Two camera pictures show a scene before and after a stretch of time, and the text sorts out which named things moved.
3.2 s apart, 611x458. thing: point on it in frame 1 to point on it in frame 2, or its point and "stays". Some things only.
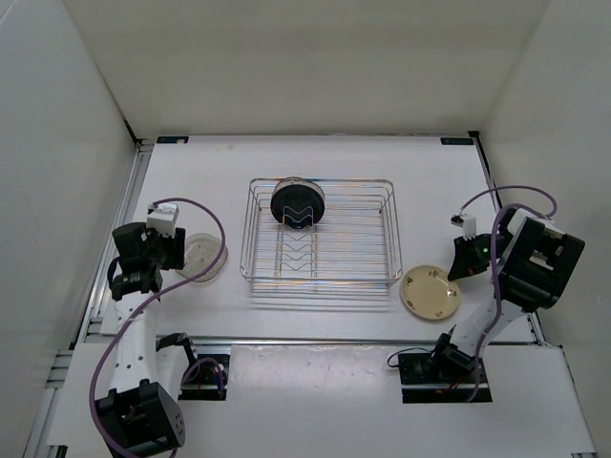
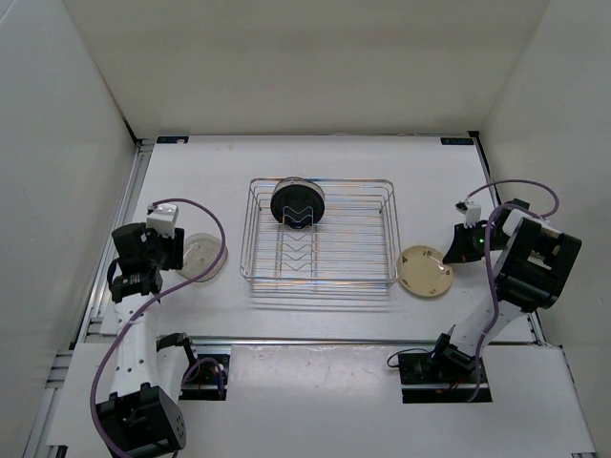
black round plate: x=297 y=206 stays
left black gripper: x=176 y=245 stays
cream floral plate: x=428 y=293 to x=422 y=271
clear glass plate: x=298 y=180 stays
